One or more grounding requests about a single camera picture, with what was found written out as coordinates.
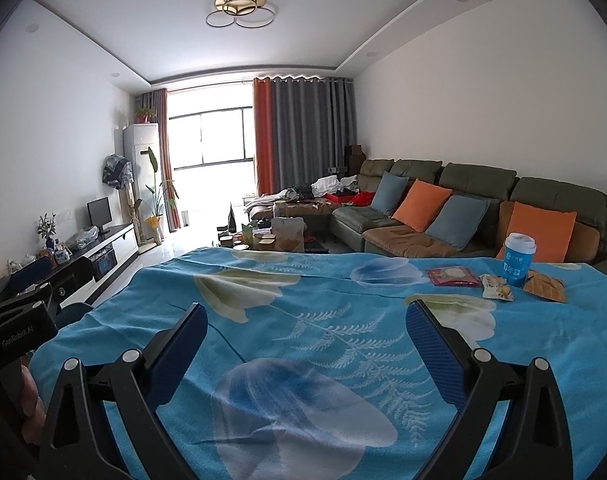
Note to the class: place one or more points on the stacked cardboard boxes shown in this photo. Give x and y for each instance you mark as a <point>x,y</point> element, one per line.
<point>354,160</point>

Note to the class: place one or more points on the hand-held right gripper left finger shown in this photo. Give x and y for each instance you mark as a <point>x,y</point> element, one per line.
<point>176,355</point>

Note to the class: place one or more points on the grey and orange curtain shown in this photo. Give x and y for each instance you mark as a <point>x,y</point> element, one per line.
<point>303,135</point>

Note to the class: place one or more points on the white standing air conditioner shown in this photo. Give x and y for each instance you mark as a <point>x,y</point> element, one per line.
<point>138,145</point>

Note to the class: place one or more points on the blue white porcelain jar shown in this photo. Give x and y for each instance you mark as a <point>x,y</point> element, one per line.
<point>62,256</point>

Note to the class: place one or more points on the blue floral tablecloth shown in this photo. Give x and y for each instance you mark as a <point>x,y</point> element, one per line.
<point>308,310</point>

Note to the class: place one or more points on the cluttered coffee table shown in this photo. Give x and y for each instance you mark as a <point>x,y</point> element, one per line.
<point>253,242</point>

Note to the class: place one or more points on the striped brown curtain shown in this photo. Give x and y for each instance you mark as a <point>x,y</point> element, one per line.
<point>156,105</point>

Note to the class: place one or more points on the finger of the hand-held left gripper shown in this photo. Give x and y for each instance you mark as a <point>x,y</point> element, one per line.
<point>31,272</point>
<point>73,280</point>

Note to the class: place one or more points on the blue cushion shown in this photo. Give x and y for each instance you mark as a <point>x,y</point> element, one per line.
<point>458,222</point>
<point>388,192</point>

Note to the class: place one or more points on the person's left hand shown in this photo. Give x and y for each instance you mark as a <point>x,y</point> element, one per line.
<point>32,405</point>

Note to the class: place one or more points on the white yellow snack packet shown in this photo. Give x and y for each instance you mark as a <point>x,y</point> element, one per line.
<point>497,289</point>

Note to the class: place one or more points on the red cloth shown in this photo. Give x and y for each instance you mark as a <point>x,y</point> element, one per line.
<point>356,199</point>

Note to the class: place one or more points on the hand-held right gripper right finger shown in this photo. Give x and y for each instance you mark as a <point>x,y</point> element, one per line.
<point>436,355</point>

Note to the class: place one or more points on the dark glass bottle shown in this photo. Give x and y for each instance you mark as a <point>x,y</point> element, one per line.
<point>230,220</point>

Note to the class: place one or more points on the pile of clothes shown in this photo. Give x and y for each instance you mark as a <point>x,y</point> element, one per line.
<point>328,185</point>

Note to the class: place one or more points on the yellow plant pot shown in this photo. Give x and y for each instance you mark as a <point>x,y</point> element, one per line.
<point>155,227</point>

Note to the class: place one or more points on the black monitor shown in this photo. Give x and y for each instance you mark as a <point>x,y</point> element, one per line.
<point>99,212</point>

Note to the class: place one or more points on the white TV cabinet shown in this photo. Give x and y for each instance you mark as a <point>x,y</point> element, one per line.
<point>121,245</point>

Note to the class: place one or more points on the blue cup with white lid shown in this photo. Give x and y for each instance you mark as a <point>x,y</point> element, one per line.
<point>518,265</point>

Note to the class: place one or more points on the orange snack packet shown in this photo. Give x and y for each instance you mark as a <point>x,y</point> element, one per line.
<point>546,287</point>

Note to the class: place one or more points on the green sectional sofa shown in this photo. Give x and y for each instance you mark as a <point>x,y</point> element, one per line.
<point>476,175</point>

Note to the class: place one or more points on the red snack packet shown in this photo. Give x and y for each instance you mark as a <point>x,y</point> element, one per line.
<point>453,276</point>

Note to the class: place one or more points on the orange cushion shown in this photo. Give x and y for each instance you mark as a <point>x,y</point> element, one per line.
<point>538,230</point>
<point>421,205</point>

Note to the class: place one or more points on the small plant in blue vase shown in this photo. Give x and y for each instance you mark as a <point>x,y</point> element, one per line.
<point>47,230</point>

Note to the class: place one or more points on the clear plastic bag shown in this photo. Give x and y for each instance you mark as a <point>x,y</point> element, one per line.
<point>88,236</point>

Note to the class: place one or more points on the plant in red pot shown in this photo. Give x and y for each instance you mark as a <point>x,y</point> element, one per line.
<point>144,116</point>

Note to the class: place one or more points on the fan with dark cover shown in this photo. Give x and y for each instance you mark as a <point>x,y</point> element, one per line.
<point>117,171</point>

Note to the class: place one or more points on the tall green potted plant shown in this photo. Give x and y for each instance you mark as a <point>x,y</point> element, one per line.
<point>156,200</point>

